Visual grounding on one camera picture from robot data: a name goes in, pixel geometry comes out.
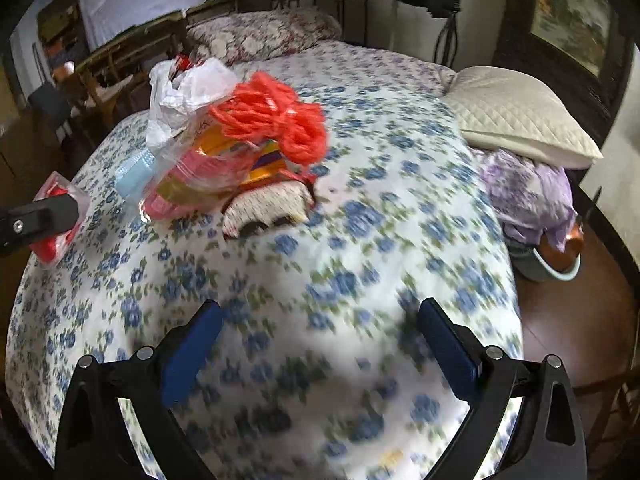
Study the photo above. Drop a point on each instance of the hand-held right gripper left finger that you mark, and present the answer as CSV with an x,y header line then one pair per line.
x,y
192,350

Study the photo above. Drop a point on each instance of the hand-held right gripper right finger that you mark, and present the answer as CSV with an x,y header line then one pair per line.
x,y
447,350

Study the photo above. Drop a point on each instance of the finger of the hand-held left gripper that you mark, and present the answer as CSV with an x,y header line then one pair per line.
x,y
40,220

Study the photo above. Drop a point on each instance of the small red packet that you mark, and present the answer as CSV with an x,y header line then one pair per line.
x,y
50,250

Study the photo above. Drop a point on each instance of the blue face mask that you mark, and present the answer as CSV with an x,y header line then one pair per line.
x,y
132,172

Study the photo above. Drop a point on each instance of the clear pink printed bag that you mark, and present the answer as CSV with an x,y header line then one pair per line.
x,y
180,190

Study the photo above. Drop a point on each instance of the black office chair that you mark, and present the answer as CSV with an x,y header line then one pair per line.
x,y
50,107

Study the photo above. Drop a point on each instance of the orange cup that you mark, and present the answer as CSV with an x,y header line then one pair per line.
x,y
65,71

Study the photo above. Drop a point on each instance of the dark cookie packet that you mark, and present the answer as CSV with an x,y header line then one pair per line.
x,y
270,205

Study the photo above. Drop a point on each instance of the purple floral cloth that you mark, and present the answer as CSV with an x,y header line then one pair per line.
x,y
525,190

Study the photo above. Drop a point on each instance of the dark wooden stool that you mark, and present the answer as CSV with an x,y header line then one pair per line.
x,y
615,410

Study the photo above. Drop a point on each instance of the shelf with boxes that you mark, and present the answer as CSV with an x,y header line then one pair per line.
x,y
60,30

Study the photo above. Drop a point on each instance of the wooden desk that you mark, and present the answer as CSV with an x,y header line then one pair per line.
x,y
135,45

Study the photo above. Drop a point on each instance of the colourful snack packet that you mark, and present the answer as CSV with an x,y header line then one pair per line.
x,y
270,160

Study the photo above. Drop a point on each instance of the white plastic bag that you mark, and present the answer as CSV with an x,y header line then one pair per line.
x,y
195,85

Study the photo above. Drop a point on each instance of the white quilted pillow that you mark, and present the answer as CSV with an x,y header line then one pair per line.
x,y
520,115

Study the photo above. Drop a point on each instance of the white dust sheet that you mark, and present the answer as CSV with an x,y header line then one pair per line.
x,y
160,0

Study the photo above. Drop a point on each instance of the red yarn bundle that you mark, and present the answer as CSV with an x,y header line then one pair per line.
x,y
280,115

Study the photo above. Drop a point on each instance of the floral bed pillow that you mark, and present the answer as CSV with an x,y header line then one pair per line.
x,y
265,35

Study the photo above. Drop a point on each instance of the black metal coat rack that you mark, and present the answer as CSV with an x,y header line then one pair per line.
x,y
447,35

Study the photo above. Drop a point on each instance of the white hanging cloth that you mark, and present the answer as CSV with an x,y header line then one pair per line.
x,y
410,30

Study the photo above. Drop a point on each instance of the framed landscape painting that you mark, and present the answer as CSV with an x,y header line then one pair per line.
x,y
570,10

